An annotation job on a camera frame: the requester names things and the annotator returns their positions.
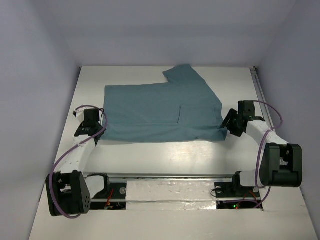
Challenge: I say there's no teal t shirt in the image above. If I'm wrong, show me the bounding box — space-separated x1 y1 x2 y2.
102 64 227 143

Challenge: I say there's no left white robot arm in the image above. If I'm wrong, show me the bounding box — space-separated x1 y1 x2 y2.
45 105 112 219

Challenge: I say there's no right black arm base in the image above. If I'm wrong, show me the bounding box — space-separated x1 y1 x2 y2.
210 172 263 210

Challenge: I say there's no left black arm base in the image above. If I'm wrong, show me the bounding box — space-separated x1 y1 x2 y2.
90 174 127 211

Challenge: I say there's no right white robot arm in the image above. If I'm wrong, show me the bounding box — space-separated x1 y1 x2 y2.
213 100 302 198

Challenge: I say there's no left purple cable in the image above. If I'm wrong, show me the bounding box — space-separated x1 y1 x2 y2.
48 105 109 220

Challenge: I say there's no purple cable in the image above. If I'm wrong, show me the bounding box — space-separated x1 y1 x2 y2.
48 105 109 220
252 100 285 210

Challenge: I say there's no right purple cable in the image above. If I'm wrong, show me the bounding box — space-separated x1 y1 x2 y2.
252 100 285 210

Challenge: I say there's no aluminium right side rail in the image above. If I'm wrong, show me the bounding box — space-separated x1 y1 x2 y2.
249 67 274 128

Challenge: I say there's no aluminium rail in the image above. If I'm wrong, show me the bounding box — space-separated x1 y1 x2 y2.
83 171 241 180
249 67 274 128

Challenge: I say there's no aluminium front rail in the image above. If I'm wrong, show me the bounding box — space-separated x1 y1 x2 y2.
83 171 241 180

